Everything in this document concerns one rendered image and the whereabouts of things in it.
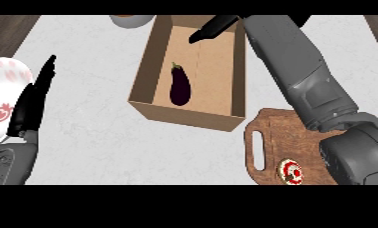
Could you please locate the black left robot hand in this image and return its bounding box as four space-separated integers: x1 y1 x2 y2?
7 54 58 138

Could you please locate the brown wooden cutting board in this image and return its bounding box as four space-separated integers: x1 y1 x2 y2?
244 107 349 186

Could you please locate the white bowl with red pattern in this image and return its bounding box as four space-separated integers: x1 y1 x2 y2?
0 56 36 144

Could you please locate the grey round bowl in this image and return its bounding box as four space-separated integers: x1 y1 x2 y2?
108 14 157 30

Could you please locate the brown cardboard box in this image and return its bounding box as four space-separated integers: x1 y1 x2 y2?
128 14 249 133

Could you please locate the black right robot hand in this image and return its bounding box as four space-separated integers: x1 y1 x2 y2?
188 14 314 45

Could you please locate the dark purple eggplant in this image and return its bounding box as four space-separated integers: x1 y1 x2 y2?
169 61 194 107

